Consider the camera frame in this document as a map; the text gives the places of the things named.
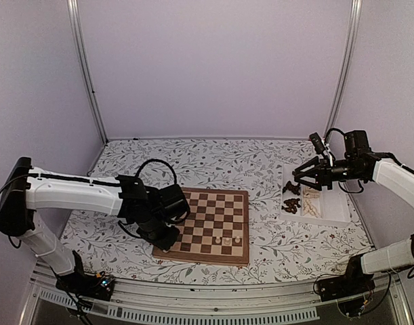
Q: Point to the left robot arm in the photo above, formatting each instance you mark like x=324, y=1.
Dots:
x=155, y=212

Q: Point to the wooden chess board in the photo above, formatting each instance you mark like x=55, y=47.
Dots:
x=213, y=213

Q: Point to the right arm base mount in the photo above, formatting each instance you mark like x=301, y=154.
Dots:
x=351, y=295

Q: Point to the left aluminium frame post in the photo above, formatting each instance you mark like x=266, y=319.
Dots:
x=75, y=23

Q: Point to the floral patterned table mat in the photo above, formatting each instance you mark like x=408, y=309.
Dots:
x=279, y=250

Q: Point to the pile of dark chess pieces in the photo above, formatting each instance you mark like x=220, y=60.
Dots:
x=292, y=204

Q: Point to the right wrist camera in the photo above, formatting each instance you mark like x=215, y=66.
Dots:
x=320, y=146

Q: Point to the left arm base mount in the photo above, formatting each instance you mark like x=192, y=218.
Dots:
x=99, y=286

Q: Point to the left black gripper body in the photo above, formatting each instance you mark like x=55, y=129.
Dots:
x=154, y=233

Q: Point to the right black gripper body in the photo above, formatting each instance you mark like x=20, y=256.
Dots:
x=327, y=173

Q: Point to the pile of light chess pieces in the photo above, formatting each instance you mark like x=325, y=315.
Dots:
x=311, y=203

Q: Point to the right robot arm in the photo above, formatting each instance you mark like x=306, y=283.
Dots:
x=392, y=181

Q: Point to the white plastic tray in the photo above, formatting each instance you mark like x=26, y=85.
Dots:
x=333, y=205

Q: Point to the aluminium frame post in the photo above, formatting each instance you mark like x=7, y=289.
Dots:
x=75, y=23
x=351, y=36

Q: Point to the front aluminium rail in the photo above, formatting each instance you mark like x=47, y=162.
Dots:
x=140, y=302

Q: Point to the right aluminium frame post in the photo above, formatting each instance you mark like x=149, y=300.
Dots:
x=351, y=36

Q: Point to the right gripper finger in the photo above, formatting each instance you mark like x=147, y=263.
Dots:
x=306, y=167
x=313, y=185

